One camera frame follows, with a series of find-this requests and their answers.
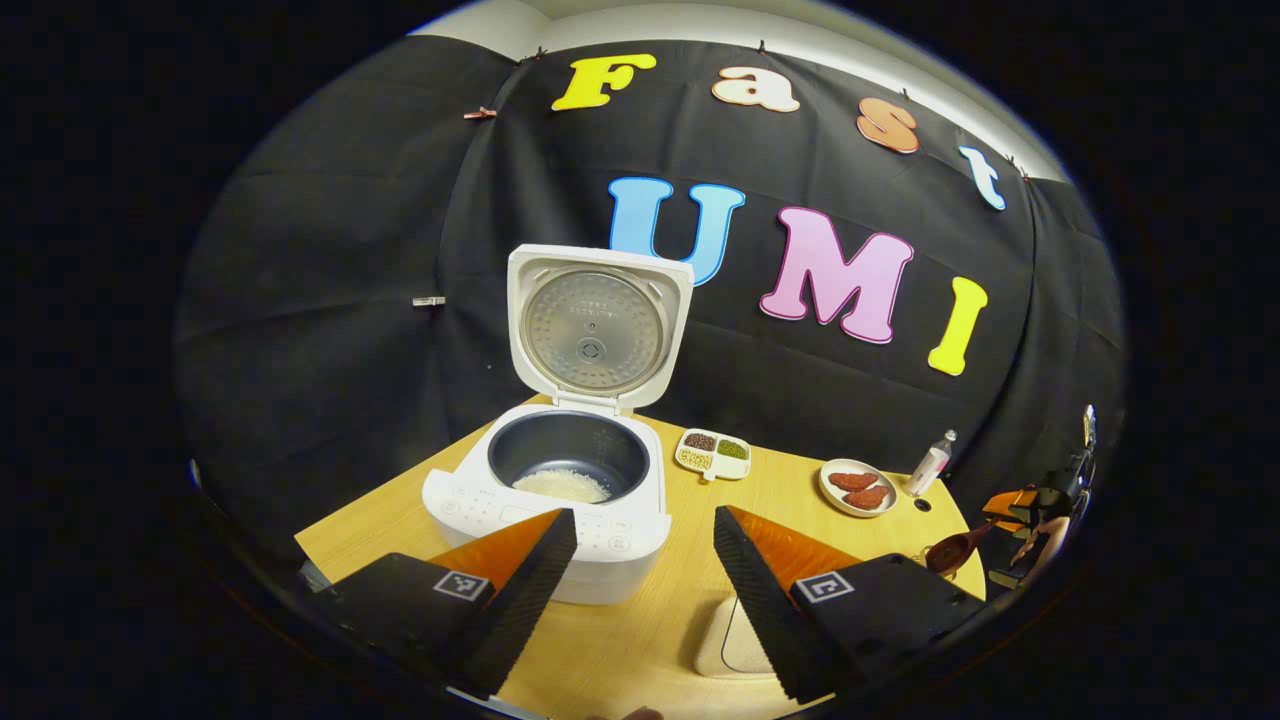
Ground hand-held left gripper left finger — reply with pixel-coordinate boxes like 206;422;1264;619
310;507;581;701

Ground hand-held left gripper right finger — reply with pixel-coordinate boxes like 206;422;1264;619
712;505;986;703

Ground white tray of rice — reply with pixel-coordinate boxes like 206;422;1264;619
695;595;781;681

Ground brown wooden spoon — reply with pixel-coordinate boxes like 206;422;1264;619
925;520;1011;576

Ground small white rice heap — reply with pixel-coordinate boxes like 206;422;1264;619
512;468;611;504

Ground white rice cooker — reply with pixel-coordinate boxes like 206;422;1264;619
421;244;695;606

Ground clear bottle with pink label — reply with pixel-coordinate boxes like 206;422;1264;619
905;430;958;498

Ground white round plate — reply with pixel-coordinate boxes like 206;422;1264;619
818;458;898;518

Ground white divided grain dish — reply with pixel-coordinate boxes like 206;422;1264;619
675;428;752;483

